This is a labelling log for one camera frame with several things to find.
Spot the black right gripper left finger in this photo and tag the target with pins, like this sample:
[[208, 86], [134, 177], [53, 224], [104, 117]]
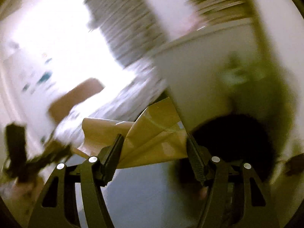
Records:
[[69, 186]]

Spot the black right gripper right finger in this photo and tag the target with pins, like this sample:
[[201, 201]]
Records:
[[236, 197]]

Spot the yellow paper bag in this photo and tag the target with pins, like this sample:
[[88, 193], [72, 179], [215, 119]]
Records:
[[157, 136]]

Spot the black round trash bin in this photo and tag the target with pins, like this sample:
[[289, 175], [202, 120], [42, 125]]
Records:
[[239, 138]]

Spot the brown wooden headboard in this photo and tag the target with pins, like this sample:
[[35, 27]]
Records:
[[61, 106]]

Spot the black power adapter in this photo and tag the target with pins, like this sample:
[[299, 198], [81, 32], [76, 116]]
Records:
[[295, 165]]

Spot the round grey table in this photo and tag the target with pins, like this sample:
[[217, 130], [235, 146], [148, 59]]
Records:
[[157, 195]]

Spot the white cabinet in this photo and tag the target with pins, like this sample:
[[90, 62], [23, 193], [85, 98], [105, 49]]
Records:
[[190, 66]]

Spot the bed with white duvet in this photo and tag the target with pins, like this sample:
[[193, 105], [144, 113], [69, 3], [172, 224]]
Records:
[[140, 85]]

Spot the patterned window curtain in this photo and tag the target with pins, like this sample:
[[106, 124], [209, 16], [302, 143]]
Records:
[[130, 28]]

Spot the stack of books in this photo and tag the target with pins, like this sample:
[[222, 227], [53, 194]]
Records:
[[212, 12]]

